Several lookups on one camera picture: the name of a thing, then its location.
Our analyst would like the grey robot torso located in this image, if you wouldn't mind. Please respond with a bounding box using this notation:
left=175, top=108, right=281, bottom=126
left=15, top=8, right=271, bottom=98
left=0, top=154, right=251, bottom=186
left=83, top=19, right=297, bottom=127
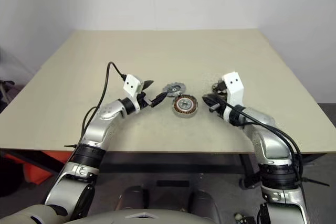
left=0, top=202, right=218, bottom=224

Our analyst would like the small white black device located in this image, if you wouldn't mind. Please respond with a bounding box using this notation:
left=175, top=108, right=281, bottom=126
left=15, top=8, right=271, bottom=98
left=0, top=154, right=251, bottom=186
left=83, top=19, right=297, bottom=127
left=235, top=212, right=255, bottom=224

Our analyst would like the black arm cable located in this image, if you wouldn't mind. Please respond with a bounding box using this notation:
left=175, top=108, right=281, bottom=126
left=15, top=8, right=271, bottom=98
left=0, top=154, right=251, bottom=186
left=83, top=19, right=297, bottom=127
left=223, top=102, right=305, bottom=190
left=80, top=61, right=128, bottom=141

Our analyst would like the grey spoked rotor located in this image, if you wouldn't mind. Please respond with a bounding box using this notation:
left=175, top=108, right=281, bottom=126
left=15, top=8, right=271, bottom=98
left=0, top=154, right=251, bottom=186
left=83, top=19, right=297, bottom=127
left=162, top=82, right=181, bottom=97

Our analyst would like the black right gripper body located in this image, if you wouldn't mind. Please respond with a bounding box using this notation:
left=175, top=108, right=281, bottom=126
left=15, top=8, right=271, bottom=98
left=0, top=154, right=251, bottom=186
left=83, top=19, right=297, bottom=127
left=212, top=78, right=229, bottom=96

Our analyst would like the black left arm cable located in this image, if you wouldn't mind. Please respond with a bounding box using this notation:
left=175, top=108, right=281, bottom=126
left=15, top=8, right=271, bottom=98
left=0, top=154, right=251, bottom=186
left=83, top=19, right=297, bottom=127
left=80, top=61, right=128, bottom=141

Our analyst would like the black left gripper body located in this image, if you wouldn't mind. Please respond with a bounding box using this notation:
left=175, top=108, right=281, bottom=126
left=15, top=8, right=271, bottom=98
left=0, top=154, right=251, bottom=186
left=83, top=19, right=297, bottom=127
left=138, top=81, right=154, bottom=110

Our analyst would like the black flat floor plate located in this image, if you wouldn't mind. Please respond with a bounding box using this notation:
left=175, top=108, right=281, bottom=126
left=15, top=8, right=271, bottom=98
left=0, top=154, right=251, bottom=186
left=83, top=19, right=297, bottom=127
left=156, top=180, right=190, bottom=188

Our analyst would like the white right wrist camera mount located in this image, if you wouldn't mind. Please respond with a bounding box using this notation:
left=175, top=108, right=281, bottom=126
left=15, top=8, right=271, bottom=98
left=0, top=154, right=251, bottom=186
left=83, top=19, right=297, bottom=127
left=222, top=71, right=246, bottom=108

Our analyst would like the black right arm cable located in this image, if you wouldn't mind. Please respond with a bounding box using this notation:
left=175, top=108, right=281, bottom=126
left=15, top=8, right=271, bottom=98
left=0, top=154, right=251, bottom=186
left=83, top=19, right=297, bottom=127
left=223, top=102, right=305, bottom=190

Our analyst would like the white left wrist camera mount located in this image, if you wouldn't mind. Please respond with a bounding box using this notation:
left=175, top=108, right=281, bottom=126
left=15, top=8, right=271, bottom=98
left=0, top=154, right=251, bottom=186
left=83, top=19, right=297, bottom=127
left=122, top=74, right=145, bottom=115

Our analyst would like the orange bag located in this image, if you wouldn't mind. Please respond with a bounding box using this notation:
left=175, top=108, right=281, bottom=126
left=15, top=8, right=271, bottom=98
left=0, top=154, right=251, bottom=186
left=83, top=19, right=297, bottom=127
left=5, top=150, right=70, bottom=185

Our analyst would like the dark rounded shape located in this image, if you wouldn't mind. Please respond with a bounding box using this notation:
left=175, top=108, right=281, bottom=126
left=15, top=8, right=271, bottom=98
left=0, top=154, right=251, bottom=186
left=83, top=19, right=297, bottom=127
left=190, top=189, right=220, bottom=214
left=117, top=186, right=150, bottom=211

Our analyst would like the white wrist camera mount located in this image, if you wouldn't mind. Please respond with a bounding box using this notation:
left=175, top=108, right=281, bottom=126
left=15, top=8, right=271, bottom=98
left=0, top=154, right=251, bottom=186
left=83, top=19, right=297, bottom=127
left=222, top=71, right=246, bottom=108
left=122, top=74, right=145, bottom=115

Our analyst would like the grey metal stand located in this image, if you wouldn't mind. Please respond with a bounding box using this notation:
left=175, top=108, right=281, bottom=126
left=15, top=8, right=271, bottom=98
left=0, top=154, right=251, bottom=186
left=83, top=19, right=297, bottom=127
left=0, top=78, right=16, bottom=104

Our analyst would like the black metal table frame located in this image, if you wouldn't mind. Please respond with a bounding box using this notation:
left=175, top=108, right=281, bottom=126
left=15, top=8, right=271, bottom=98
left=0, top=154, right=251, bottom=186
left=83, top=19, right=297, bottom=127
left=0, top=149, right=336, bottom=190

